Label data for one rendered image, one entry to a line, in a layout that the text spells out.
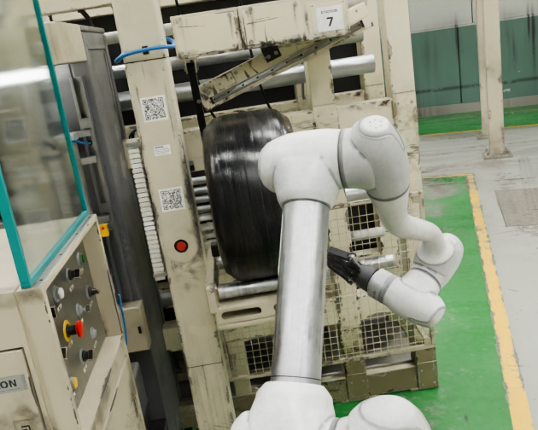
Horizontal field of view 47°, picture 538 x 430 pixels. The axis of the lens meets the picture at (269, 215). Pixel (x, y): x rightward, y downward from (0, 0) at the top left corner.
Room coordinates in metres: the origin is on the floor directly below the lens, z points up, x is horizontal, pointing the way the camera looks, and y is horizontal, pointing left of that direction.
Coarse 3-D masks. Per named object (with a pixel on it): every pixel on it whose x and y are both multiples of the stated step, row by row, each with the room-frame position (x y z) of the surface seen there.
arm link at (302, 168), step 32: (288, 160) 1.30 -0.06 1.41; (320, 160) 1.28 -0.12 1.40; (288, 192) 1.27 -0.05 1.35; (320, 192) 1.26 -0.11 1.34; (288, 224) 1.25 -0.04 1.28; (320, 224) 1.24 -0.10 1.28; (288, 256) 1.20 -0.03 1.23; (320, 256) 1.20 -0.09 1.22; (288, 288) 1.16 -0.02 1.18; (320, 288) 1.17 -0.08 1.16; (288, 320) 1.12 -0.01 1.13; (320, 320) 1.13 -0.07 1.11; (288, 352) 1.08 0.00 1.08; (320, 352) 1.10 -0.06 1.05; (288, 384) 1.04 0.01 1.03; (320, 384) 1.08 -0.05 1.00; (256, 416) 1.02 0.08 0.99; (288, 416) 0.99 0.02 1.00; (320, 416) 0.99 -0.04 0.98
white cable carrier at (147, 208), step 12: (132, 156) 1.93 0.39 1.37; (132, 168) 1.93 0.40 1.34; (144, 168) 1.97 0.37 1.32; (144, 180) 1.93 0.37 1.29; (144, 192) 1.94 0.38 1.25; (144, 204) 1.93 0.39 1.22; (144, 216) 1.93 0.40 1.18; (144, 228) 1.93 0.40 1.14; (156, 228) 1.97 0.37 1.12; (156, 240) 1.93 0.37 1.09; (156, 252) 1.93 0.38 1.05; (156, 264) 1.93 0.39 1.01
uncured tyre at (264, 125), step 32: (224, 128) 1.90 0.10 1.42; (256, 128) 1.88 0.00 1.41; (288, 128) 1.90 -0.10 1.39; (224, 160) 1.80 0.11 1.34; (256, 160) 1.79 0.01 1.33; (224, 192) 1.75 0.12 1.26; (256, 192) 1.75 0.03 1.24; (224, 224) 1.75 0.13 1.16; (256, 224) 1.74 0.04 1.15; (224, 256) 1.80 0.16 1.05; (256, 256) 1.77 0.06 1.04
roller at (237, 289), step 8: (256, 280) 1.87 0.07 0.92; (264, 280) 1.87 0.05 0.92; (272, 280) 1.86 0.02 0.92; (216, 288) 1.86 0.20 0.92; (224, 288) 1.86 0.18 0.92; (232, 288) 1.86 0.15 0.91; (240, 288) 1.85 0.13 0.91; (248, 288) 1.85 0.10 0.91; (256, 288) 1.85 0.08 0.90; (264, 288) 1.86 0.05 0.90; (272, 288) 1.86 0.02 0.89; (224, 296) 1.85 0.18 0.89; (232, 296) 1.86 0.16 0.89
